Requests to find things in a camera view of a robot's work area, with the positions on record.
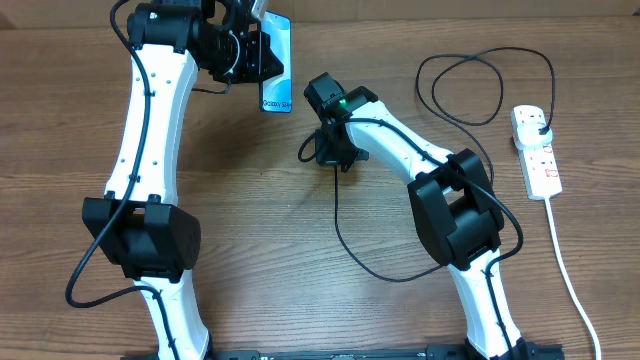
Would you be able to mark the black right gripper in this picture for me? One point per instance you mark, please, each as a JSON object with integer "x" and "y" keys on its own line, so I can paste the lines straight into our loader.
{"x": 328, "y": 158}

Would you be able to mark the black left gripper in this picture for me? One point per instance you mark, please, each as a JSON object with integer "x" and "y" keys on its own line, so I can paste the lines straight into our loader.
{"x": 261, "y": 53}

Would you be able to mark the Galaxy S24 smartphone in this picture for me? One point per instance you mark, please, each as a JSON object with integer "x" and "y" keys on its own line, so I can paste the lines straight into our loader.
{"x": 276, "y": 87}

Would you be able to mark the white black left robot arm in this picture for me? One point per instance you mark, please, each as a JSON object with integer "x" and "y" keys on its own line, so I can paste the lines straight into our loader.
{"x": 137, "y": 222}

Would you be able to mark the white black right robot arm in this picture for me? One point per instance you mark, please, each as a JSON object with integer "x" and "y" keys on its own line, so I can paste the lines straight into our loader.
{"x": 456, "y": 213}

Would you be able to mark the white usb charger adapter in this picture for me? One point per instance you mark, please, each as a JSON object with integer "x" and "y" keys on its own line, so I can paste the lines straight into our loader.
{"x": 529, "y": 136}

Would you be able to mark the white power strip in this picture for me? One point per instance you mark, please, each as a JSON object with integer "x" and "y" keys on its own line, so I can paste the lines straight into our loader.
{"x": 539, "y": 167}

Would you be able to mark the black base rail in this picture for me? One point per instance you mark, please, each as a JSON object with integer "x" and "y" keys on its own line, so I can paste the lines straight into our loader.
{"x": 350, "y": 354}

